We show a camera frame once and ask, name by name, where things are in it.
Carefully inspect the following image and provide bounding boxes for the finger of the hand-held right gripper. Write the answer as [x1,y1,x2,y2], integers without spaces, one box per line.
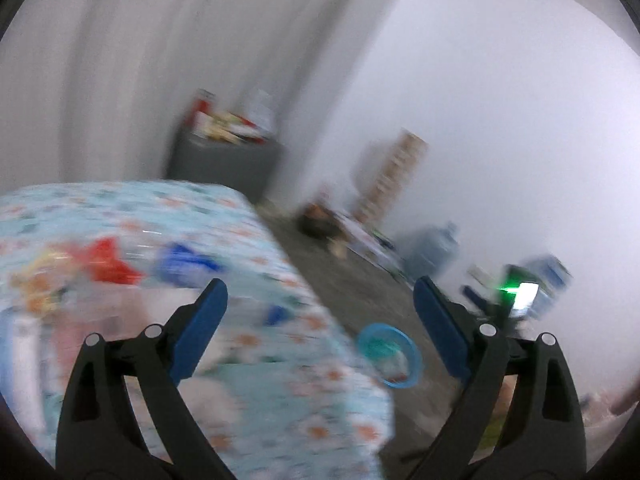
[461,284,497,315]

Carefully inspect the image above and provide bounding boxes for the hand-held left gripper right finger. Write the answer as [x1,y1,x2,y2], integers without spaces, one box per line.
[413,275,587,480]

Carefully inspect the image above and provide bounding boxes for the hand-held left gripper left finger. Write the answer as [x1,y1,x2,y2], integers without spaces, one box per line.
[56,278,236,480]

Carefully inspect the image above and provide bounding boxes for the blue water jug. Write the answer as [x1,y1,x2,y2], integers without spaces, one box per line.
[400,221,461,286]

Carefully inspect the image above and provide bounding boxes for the blue wrapper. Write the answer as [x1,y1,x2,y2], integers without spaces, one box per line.
[155,242,221,288]

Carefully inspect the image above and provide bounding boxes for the floral light blue blanket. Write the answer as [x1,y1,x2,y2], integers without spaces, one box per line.
[0,180,393,480]

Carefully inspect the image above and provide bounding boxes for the floor clutter pile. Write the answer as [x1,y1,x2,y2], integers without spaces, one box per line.
[340,210,406,276]

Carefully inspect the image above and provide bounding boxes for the large red wrapper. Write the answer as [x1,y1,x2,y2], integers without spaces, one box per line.
[80,237,146,286]

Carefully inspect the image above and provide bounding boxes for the patterned paper roll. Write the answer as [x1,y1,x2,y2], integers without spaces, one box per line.
[355,129,430,226]

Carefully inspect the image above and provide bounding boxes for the grey cabinet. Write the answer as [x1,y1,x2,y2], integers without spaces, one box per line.
[167,127,283,203]

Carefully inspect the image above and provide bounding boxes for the yellow snack packet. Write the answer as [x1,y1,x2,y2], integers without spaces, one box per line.
[10,255,76,311]

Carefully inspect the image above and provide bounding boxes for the pile of yellow packets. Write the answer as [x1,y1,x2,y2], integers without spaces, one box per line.
[197,112,258,145]

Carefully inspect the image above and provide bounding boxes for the red thermos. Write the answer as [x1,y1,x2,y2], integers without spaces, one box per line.
[187,89,216,131]

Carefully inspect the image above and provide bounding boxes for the clear plastic bag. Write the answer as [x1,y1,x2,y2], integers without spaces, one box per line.
[242,87,278,133]

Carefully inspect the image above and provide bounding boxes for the white curtain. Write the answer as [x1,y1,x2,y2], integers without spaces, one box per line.
[0,0,416,196]

